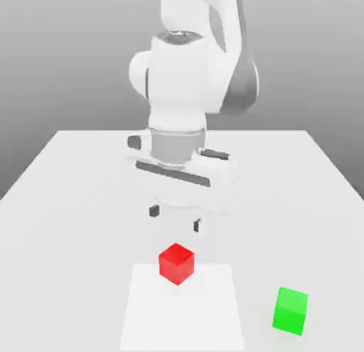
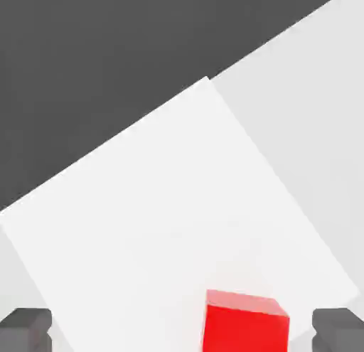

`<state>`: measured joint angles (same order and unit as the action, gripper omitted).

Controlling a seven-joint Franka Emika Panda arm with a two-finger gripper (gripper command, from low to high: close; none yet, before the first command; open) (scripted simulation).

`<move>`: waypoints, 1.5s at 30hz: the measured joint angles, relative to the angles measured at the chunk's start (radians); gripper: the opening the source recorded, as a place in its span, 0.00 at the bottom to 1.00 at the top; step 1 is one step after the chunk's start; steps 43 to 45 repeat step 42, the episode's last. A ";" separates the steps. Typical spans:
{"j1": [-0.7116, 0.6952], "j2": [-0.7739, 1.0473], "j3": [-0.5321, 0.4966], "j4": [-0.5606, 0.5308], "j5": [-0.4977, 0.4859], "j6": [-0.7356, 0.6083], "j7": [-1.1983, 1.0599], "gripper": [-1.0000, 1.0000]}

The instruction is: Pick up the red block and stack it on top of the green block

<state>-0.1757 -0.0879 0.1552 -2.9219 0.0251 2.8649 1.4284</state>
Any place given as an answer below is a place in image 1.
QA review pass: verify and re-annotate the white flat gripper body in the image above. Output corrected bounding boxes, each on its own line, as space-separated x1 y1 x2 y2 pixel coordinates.
126 154 239 201

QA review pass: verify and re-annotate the small red cube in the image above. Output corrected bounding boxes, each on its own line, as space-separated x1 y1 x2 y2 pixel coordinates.
158 242 196 287

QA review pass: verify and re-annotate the small green cube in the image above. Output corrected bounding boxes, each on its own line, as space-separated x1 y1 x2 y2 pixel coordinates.
272 287 310 337

